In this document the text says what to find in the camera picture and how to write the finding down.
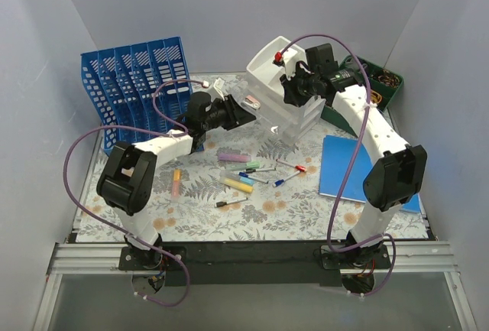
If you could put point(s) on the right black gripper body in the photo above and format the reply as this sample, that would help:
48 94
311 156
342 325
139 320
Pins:
294 89

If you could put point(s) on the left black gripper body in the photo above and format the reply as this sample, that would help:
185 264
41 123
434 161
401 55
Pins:
230 111

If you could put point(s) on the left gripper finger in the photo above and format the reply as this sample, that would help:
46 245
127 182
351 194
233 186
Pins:
243 118
235 106

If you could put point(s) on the pink stapler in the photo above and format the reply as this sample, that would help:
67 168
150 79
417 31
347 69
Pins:
252 103

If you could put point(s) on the white drawer organizer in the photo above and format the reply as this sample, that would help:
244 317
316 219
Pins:
262 71

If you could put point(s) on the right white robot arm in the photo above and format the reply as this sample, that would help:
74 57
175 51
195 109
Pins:
398 167

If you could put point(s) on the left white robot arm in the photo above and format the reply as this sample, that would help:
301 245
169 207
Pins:
127 179

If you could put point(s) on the purple highlighter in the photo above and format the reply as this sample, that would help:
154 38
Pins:
241 158

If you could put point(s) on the green highlighter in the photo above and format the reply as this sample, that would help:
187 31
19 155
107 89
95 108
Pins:
244 166

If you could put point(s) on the black cap marker middle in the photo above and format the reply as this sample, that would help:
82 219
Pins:
258 170

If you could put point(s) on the black cap marker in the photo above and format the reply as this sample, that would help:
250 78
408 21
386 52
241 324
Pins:
258 170
230 202

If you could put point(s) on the blue pen marker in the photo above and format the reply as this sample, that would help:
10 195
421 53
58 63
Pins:
254 178

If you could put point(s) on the blue highlighter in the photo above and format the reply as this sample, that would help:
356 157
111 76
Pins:
233 176

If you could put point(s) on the yellow highlighter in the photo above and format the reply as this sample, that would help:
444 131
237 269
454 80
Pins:
238 185

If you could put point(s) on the blue cap marker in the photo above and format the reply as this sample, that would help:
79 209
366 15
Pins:
285 179

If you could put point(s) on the red cap marker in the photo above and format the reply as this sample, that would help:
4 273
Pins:
300 168

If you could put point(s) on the orange pink highlighter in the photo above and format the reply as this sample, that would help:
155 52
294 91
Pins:
175 190

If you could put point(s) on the green compartment tray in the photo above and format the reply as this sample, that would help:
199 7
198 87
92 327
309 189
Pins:
385 85

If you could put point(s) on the black cap marker front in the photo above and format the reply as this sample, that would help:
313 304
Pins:
230 202

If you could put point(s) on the blue plastic file rack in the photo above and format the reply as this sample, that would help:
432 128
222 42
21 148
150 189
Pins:
128 84

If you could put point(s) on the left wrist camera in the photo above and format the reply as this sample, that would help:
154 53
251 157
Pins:
216 90

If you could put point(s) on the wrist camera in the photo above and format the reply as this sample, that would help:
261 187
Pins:
287 60
216 90

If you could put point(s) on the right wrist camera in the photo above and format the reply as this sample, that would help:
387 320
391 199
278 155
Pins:
287 60

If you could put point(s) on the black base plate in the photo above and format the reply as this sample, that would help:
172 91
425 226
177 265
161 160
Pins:
268 262

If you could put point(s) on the aluminium frame rail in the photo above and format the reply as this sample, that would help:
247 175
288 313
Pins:
114 258

